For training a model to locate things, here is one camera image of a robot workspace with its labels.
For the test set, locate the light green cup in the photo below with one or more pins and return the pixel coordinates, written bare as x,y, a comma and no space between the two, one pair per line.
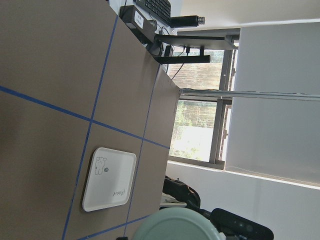
176,223

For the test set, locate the cream rabbit tray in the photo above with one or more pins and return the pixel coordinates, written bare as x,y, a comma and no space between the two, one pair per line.
109,180

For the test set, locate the black backpack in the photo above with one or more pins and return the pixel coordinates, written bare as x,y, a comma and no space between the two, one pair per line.
181,191

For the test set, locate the black box with label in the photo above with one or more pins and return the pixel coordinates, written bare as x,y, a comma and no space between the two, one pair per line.
141,27

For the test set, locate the black water bottle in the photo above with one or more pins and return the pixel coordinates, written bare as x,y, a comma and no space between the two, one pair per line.
186,21

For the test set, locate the black keyboard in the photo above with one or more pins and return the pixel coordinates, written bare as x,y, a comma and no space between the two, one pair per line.
161,9

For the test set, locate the aluminium frame post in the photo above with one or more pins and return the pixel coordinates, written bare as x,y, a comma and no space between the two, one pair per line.
249,94

